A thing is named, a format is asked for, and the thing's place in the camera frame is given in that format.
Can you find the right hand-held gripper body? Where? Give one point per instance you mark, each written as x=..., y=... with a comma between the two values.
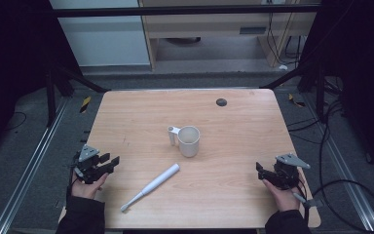
x=287, y=175

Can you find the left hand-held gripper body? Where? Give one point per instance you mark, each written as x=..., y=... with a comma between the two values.
x=89, y=169

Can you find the white electric toothbrush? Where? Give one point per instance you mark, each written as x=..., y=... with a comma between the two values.
x=156, y=183

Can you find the person's left hand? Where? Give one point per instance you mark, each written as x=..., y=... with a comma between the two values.
x=86, y=191

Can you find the person's right hand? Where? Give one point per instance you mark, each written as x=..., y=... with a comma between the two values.
x=285, y=200

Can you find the grey tape strip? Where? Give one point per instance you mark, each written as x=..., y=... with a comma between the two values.
x=59, y=204
x=315, y=203

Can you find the yellow black striped tape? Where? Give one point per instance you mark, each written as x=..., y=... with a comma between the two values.
x=296, y=102
x=85, y=104

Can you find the dark round table grommet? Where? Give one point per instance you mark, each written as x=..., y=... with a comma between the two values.
x=221, y=102

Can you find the small white floor object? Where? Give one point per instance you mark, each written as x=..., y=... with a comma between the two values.
x=283, y=67

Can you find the white cabinet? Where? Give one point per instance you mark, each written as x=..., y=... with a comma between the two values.
x=104, y=42

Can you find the dark curtain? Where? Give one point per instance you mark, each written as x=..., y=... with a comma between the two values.
x=9, y=48
x=360, y=65

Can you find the light wooden desk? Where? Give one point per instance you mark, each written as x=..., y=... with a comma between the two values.
x=207, y=26

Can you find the aluminium floor rail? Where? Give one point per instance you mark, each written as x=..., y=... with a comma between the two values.
x=347, y=175
x=29, y=162

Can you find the black metal frame stand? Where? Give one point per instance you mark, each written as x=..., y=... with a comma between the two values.
x=50, y=97
x=319, y=94

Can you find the black horizontal frame bar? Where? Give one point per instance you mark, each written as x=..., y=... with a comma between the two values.
x=175, y=11

